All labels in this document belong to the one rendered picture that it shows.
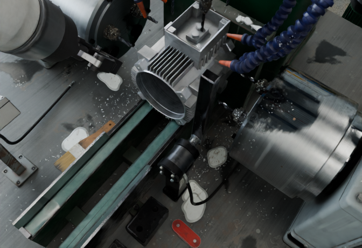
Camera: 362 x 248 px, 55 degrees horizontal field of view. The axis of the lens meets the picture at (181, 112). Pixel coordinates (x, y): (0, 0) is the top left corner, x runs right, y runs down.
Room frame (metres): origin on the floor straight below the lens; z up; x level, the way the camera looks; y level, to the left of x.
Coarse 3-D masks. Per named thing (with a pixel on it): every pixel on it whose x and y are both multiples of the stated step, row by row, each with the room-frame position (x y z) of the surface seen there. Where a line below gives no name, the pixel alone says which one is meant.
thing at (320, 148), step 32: (288, 96) 0.38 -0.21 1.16; (320, 96) 0.38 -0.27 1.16; (256, 128) 0.32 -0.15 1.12; (288, 128) 0.32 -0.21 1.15; (320, 128) 0.31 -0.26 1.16; (352, 128) 0.32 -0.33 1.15; (256, 160) 0.28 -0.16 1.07; (288, 160) 0.26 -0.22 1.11; (320, 160) 0.26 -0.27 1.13; (288, 192) 0.23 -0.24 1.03; (320, 192) 0.22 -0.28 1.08
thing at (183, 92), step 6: (228, 42) 0.57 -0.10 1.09; (228, 48) 0.55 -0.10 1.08; (138, 60) 0.50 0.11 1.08; (144, 60) 0.49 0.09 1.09; (138, 66) 0.48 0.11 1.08; (144, 66) 0.48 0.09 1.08; (180, 90) 0.42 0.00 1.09; (186, 90) 0.42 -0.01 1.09; (180, 96) 0.41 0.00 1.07; (186, 96) 0.41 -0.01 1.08; (180, 120) 0.41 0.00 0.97
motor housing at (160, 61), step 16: (160, 48) 0.55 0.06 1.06; (160, 64) 0.47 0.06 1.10; (176, 64) 0.48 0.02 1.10; (192, 64) 0.49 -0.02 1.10; (208, 64) 0.51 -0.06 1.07; (144, 80) 0.50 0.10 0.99; (160, 80) 0.53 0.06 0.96; (176, 80) 0.44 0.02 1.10; (192, 80) 0.46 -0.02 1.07; (224, 80) 0.51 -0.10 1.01; (144, 96) 0.47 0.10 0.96; (160, 96) 0.49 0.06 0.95; (176, 96) 0.49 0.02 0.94; (192, 96) 0.43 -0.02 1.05; (160, 112) 0.45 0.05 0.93; (176, 112) 0.44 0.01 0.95; (192, 112) 0.40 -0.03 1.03
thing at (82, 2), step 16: (64, 0) 0.62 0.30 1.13; (80, 0) 0.61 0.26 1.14; (96, 0) 0.60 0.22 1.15; (112, 0) 0.62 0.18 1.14; (128, 0) 0.67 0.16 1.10; (144, 0) 0.72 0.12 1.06; (80, 16) 0.58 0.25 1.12; (96, 16) 0.58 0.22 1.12; (112, 16) 0.62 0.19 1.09; (128, 16) 0.66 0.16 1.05; (80, 32) 0.56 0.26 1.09; (96, 32) 0.57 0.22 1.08; (112, 32) 0.58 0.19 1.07; (128, 32) 0.65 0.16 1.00; (112, 48) 0.59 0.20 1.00; (128, 48) 0.65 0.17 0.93
